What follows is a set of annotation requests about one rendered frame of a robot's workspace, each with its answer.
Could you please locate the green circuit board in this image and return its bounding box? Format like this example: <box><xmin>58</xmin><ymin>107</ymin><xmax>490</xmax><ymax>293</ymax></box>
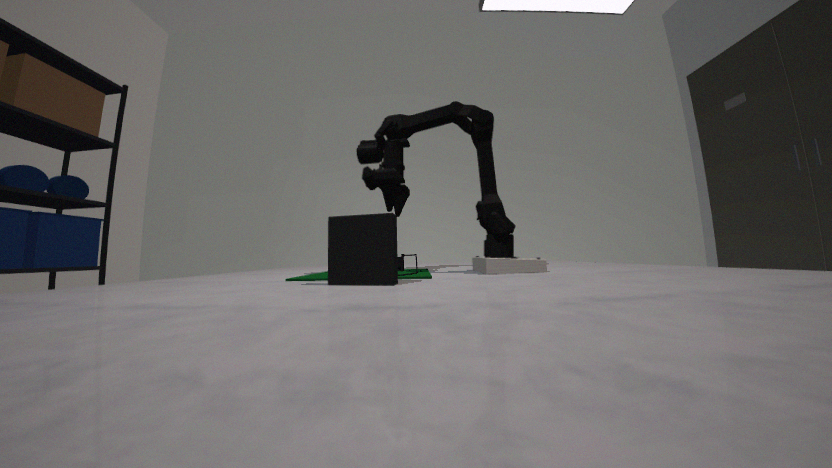
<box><xmin>285</xmin><ymin>269</ymin><xmax>432</xmax><ymax>281</ymax></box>

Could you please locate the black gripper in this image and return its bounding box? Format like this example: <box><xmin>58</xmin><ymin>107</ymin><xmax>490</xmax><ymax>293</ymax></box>
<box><xmin>373</xmin><ymin>157</ymin><xmax>410</xmax><ymax>217</ymax></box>

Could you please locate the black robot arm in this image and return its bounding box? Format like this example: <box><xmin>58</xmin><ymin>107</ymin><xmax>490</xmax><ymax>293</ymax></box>
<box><xmin>357</xmin><ymin>101</ymin><xmax>516</xmax><ymax>259</ymax></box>

